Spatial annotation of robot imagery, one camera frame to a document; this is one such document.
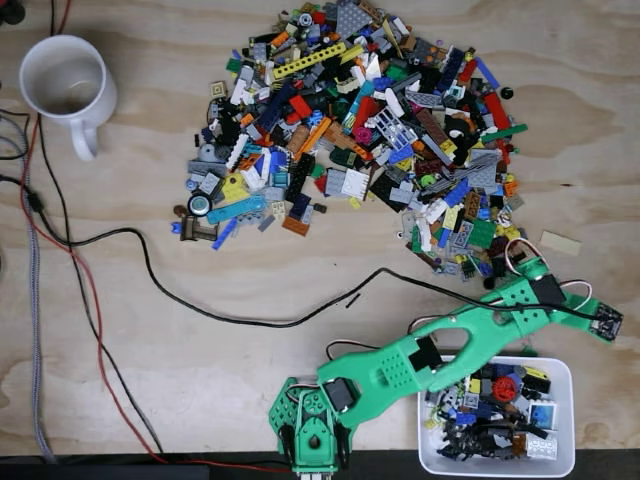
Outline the orange long Lego plate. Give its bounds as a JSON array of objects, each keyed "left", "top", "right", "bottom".
[{"left": 293, "top": 116, "right": 332, "bottom": 162}]

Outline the blue long Lego plate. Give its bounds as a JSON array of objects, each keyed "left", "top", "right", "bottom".
[{"left": 474, "top": 57, "right": 501, "bottom": 90}]

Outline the narrow blue Lego plate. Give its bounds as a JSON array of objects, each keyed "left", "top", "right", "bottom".
[{"left": 210, "top": 218, "right": 239, "bottom": 251}]

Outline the short red Lego brick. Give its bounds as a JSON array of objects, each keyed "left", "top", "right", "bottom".
[{"left": 288, "top": 94, "right": 314, "bottom": 119}]

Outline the bare camera circuit board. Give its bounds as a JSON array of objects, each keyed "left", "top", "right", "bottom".
[{"left": 588, "top": 301, "right": 626, "bottom": 345}]

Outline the grey braided cable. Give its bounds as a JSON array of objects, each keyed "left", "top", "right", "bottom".
[{"left": 0, "top": 112, "right": 56, "bottom": 464}]

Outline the green square Lego plate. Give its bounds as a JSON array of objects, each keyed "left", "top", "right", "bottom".
[{"left": 467, "top": 218, "right": 499, "bottom": 249}]

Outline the long red Lego brick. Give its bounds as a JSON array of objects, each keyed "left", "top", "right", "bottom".
[{"left": 482, "top": 92, "right": 511, "bottom": 131}]

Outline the white studded Lego brick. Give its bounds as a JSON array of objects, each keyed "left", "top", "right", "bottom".
[{"left": 525, "top": 435, "right": 559, "bottom": 459}]

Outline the black object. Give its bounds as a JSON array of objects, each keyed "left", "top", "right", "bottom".
[{"left": 0, "top": 0, "right": 26, "bottom": 26}]

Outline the dark brown Lego chair piece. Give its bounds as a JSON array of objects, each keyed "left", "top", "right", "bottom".
[{"left": 179, "top": 214, "right": 220, "bottom": 242}]

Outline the brown long Lego plate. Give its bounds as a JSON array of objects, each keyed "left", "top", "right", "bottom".
[{"left": 415, "top": 107, "right": 449, "bottom": 146}]

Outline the black square Lego plate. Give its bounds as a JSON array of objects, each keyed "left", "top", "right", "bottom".
[{"left": 369, "top": 172, "right": 416, "bottom": 214}]

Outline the black camera cable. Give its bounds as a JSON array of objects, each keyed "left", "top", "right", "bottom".
[{"left": 24, "top": 189, "right": 604, "bottom": 330}]

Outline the yellow Lego beam with holes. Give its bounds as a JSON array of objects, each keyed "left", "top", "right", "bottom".
[{"left": 272, "top": 42, "right": 347, "bottom": 80}]

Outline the thin black cable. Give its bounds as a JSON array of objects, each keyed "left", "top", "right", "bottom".
[{"left": 37, "top": 0, "right": 165, "bottom": 455}]

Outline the looped black cable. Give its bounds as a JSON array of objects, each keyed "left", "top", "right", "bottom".
[{"left": 0, "top": 107, "right": 32, "bottom": 162}]

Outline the dark blue long Lego piece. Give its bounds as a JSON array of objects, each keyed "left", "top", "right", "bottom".
[{"left": 259, "top": 82, "right": 296, "bottom": 126}]

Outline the green long Lego plate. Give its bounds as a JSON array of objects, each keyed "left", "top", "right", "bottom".
[{"left": 480, "top": 123, "right": 529, "bottom": 144}]

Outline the blue Lego brick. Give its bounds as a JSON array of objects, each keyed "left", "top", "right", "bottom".
[{"left": 442, "top": 179, "right": 471, "bottom": 206}]

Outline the white ceramic mug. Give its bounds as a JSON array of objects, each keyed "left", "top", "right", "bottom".
[{"left": 18, "top": 33, "right": 119, "bottom": 162}]

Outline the orange brown Lego brick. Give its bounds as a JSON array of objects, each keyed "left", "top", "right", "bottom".
[{"left": 281, "top": 214, "right": 311, "bottom": 237}]

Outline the white ridged long Lego piece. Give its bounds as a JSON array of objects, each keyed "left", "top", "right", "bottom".
[{"left": 225, "top": 133, "right": 250, "bottom": 171}]

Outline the red cable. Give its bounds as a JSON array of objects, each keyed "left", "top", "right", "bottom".
[{"left": 19, "top": 0, "right": 294, "bottom": 474}]

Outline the white Lego plate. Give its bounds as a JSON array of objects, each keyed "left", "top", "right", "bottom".
[{"left": 344, "top": 168, "right": 371, "bottom": 200}]

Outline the red Lego gear wheel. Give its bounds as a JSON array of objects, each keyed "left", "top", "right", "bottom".
[{"left": 492, "top": 377, "right": 517, "bottom": 402}]

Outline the white Lego lattice window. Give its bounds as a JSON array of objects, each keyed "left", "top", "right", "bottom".
[{"left": 374, "top": 107, "right": 419, "bottom": 151}]

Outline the dark grey Lego wedge plate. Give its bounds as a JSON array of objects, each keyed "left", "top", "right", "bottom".
[{"left": 335, "top": 0, "right": 375, "bottom": 40}]

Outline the white plastic bin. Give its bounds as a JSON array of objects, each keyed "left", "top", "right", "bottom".
[{"left": 417, "top": 354, "right": 576, "bottom": 477}]

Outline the large grey Lego wedge plate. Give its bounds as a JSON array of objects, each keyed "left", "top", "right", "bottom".
[{"left": 452, "top": 149, "right": 501, "bottom": 189}]

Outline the white red servo wire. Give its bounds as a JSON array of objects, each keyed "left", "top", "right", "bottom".
[
  {"left": 563, "top": 281, "right": 595, "bottom": 314},
  {"left": 503, "top": 238, "right": 540, "bottom": 277}
]

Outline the black long Lego plate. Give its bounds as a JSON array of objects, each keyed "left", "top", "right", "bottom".
[{"left": 289, "top": 152, "right": 316, "bottom": 190}]

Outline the blue white printed Lego tile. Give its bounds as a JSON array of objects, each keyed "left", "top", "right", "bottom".
[{"left": 527, "top": 402, "right": 557, "bottom": 431}]

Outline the teal long Lego piece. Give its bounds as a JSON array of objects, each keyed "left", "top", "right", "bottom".
[{"left": 206, "top": 195, "right": 268, "bottom": 225}]

